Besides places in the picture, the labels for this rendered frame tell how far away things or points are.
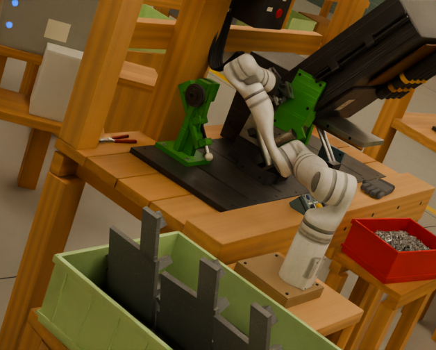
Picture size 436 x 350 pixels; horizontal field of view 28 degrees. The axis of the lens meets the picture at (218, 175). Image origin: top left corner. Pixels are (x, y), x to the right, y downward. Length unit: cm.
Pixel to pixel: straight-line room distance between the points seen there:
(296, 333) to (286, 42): 175
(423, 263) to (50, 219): 122
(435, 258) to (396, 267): 20
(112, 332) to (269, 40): 186
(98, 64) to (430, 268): 127
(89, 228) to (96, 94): 168
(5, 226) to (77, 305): 219
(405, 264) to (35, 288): 121
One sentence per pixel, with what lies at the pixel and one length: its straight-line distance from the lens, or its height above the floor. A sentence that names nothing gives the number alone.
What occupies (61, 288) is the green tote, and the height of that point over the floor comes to 90.
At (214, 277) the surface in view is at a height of 111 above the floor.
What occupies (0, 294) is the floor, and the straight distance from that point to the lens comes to 358.
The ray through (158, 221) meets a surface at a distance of 180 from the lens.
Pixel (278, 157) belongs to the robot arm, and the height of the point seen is 108.
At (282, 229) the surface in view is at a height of 90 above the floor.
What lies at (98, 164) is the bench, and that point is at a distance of 267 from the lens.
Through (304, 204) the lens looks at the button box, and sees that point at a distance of 279.
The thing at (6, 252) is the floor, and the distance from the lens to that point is 387.
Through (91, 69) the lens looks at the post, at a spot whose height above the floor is 113.
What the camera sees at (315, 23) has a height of 46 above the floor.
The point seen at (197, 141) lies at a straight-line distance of 284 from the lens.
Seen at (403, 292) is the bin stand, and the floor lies 80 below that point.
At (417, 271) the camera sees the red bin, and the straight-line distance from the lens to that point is 294.
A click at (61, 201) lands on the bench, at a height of 70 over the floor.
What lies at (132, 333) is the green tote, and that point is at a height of 93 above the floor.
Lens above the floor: 188
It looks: 20 degrees down
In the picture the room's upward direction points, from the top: 21 degrees clockwise
